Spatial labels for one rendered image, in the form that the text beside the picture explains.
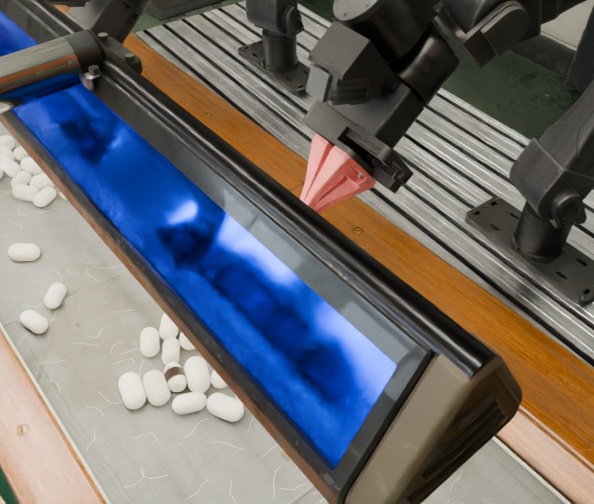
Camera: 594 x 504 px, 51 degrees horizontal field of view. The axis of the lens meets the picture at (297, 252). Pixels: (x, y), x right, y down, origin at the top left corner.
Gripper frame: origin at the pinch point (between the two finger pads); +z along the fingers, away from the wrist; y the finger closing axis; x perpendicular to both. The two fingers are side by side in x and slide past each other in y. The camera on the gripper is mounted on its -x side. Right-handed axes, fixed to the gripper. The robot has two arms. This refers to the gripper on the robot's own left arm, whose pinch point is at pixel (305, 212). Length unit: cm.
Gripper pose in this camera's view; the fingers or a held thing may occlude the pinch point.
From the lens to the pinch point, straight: 59.8
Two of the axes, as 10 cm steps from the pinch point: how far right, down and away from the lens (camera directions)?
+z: -6.1, 7.8, 1.1
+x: 4.9, 2.7, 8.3
